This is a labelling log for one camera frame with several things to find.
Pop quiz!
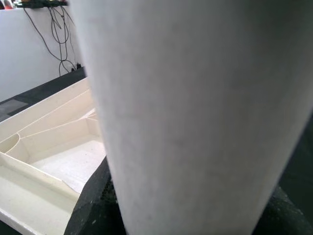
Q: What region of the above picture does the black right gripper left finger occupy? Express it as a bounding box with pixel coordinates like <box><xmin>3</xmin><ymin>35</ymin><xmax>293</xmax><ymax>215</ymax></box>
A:
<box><xmin>64</xmin><ymin>156</ymin><xmax>125</xmax><ymax>235</ymax></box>

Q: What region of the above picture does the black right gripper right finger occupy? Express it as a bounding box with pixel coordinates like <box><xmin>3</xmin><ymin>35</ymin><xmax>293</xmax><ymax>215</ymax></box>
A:
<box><xmin>254</xmin><ymin>186</ymin><xmax>313</xmax><ymax>235</ymax></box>

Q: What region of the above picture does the cream plastic children table top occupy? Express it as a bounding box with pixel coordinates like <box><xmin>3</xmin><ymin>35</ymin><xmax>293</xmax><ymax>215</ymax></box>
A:
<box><xmin>0</xmin><ymin>77</ymin><xmax>108</xmax><ymax>235</ymax></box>

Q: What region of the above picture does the white plastic table leg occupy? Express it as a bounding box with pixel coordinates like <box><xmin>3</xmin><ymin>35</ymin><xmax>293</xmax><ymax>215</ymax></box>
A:
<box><xmin>68</xmin><ymin>0</ymin><xmax>313</xmax><ymax>235</ymax></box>

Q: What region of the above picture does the black tablecloth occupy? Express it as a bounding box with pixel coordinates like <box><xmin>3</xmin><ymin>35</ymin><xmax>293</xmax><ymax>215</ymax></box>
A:
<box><xmin>0</xmin><ymin>66</ymin><xmax>313</xmax><ymax>235</ymax></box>

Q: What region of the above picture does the black wall cable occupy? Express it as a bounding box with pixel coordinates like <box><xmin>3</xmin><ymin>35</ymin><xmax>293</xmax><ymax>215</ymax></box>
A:
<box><xmin>23</xmin><ymin>6</ymin><xmax>63</xmax><ymax>62</ymax></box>
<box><xmin>50</xmin><ymin>5</ymin><xmax>85</xmax><ymax>74</ymax></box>

